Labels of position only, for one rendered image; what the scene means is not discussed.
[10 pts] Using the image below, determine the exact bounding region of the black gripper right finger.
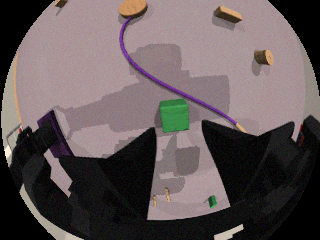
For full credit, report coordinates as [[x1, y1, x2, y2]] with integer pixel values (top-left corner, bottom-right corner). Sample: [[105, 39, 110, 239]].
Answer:
[[201, 120, 295, 207]]

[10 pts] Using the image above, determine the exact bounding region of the small wooden block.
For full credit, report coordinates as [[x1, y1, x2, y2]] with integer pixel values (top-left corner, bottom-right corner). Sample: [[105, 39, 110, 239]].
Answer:
[[215, 5, 243, 24]]

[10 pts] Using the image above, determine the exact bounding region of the purple string with wooden stick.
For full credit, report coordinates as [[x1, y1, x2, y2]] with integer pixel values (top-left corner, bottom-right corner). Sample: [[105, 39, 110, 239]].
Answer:
[[119, 17, 245, 133]]

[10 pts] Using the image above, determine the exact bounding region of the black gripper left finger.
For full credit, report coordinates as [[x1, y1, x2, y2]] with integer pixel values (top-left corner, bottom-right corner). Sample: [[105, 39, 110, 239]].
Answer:
[[59, 127, 157, 220]]

